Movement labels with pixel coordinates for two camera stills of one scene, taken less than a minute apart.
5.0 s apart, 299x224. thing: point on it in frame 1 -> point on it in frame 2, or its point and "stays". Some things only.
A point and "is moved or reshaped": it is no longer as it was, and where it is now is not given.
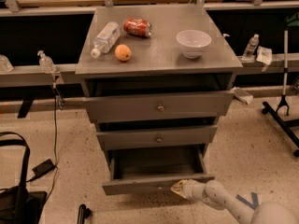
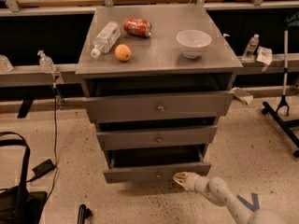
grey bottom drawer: [153, 170] is moved or reshaped
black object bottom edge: [83, 214] stays
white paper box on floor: [242, 94] stays
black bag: [18, 204] stays
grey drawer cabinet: [157, 79] stays
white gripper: [191, 190] -> [193, 183]
